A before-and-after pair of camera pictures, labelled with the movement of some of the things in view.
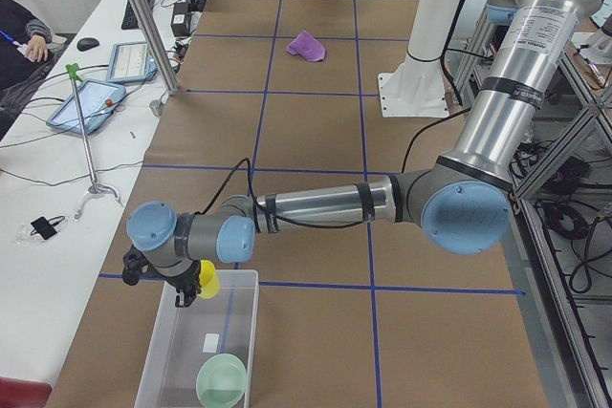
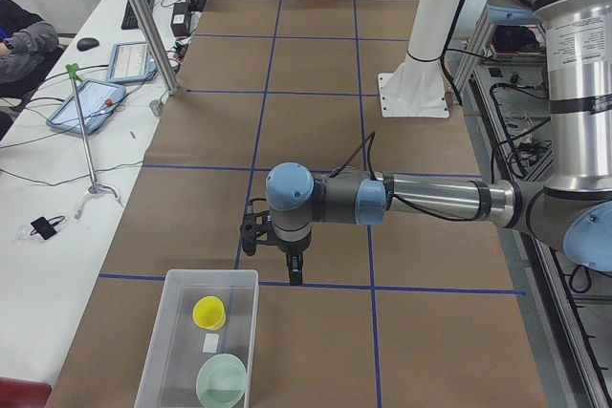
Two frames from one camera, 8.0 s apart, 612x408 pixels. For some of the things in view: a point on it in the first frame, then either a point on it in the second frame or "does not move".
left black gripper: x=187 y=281 -> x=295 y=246
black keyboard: x=130 y=20 does not move
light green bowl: x=221 y=381 does not move
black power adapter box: x=181 y=19 does not move
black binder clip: x=43 y=227 does not move
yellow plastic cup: x=208 y=279 -> x=208 y=311
